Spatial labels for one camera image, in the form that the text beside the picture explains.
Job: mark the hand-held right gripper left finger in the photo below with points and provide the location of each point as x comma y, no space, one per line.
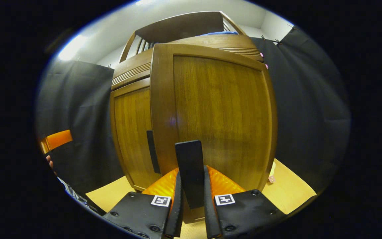
177,205

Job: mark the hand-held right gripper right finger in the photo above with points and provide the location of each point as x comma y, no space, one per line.
210,212

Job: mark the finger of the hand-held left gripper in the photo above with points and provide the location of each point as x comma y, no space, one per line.
60,139

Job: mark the wooden shoe cabinet door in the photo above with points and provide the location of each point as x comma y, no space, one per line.
131,132
221,116

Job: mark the wooden double-door shoe cabinet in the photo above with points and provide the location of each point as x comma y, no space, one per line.
177,26

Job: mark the person's patterned clothing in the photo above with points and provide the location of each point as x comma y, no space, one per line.
70,192

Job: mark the small pink cream object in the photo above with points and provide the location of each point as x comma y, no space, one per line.
272,172

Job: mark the black backdrop cloth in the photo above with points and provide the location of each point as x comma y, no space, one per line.
310,116

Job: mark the blue folded towel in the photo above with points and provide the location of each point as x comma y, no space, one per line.
221,33

